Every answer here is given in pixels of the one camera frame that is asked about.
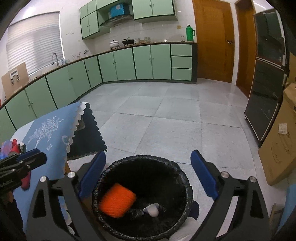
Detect green thermos jug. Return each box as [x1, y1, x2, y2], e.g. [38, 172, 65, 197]
[186, 25, 196, 42]

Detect green lower kitchen cabinets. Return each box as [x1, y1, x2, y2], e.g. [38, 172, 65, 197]
[1, 42, 197, 142]

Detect red plastic bag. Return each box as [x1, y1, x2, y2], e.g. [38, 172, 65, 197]
[1, 139, 31, 191]

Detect chrome sink faucet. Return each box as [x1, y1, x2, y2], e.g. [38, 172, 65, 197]
[52, 52, 60, 67]

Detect white window blinds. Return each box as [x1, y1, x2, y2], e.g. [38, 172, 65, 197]
[6, 11, 64, 74]

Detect black wok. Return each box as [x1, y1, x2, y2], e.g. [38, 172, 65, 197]
[122, 38, 134, 46]

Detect small white cup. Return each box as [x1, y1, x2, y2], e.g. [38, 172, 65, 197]
[143, 203, 159, 217]

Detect blue range hood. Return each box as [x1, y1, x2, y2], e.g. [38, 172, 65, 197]
[110, 3, 130, 18]

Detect orange mesh sponge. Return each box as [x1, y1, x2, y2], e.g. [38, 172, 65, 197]
[98, 183, 137, 218]

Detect green kitchen cabinets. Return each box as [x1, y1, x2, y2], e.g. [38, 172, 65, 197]
[1, 42, 197, 142]
[79, 0, 177, 40]

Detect blue tree-print tablecloth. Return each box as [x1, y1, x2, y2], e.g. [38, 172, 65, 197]
[12, 102, 107, 232]

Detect white cooking pot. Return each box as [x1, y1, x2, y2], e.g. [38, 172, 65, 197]
[109, 40, 119, 50]

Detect cardboard box on counter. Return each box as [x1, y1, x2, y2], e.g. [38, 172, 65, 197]
[1, 62, 29, 99]

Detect black glass cabinet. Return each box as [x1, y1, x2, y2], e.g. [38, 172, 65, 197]
[244, 9, 288, 147]

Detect cardboard box on floor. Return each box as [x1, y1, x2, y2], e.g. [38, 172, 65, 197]
[258, 83, 296, 186]

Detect green upper kitchen cabinets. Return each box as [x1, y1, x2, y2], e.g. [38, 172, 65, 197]
[79, 0, 177, 40]

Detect black trash bin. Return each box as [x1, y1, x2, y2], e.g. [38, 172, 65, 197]
[92, 155, 193, 240]

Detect wooden door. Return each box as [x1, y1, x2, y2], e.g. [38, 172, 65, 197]
[193, 1, 234, 83]
[235, 0, 256, 97]

